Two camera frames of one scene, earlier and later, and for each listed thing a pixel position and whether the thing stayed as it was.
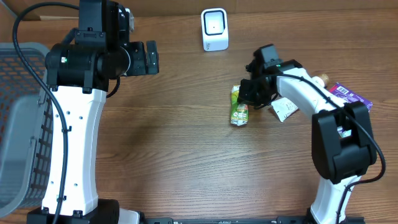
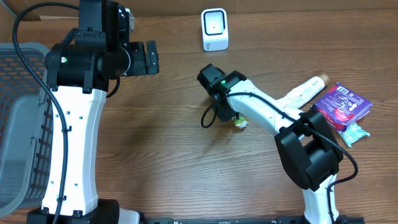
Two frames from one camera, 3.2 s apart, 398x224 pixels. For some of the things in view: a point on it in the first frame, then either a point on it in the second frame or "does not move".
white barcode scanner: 214,29 does not move
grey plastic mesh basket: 26,128 does not move
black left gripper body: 138,65 does not move
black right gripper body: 258,94 → 226,110
